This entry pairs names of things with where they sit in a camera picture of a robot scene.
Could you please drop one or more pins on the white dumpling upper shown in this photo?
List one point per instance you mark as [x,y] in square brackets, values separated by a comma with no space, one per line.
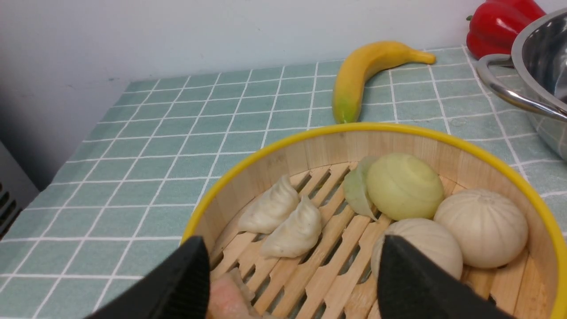
[270,209]

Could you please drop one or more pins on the white bun left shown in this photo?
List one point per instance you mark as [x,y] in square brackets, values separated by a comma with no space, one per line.
[432,239]

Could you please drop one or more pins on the yellow banana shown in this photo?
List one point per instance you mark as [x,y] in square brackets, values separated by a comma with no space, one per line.
[361,65]

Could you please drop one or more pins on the pale green round bun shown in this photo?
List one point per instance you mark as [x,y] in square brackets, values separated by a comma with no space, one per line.
[399,185]

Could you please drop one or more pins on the white bun right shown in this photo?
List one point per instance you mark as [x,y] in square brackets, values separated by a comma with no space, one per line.
[490,229]

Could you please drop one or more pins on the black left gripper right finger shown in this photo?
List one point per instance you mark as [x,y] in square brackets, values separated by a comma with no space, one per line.
[411,286]

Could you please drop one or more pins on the white dumpling lower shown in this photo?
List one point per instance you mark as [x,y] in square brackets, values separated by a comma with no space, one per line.
[297,234]

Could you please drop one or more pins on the red bell pepper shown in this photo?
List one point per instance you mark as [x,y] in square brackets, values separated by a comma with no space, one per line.
[494,25]

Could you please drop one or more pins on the pink shrimp dumpling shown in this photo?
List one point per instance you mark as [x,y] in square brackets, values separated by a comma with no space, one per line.
[231,298]

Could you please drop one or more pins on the white bun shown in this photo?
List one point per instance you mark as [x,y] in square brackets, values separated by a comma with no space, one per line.
[490,229]
[432,239]

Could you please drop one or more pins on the green tiled tablecloth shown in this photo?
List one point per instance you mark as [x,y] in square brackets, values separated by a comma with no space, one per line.
[121,202]

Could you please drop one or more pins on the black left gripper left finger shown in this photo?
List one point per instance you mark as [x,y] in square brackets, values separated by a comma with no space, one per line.
[178,288]

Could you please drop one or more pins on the bamboo steamer basket yellow rim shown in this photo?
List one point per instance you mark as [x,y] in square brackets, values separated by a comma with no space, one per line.
[328,282]

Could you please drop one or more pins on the stainless steel pot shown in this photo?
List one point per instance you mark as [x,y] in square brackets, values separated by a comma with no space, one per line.
[539,56]

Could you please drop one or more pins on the white dumpling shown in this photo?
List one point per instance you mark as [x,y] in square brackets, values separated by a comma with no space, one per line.
[297,234]
[270,209]

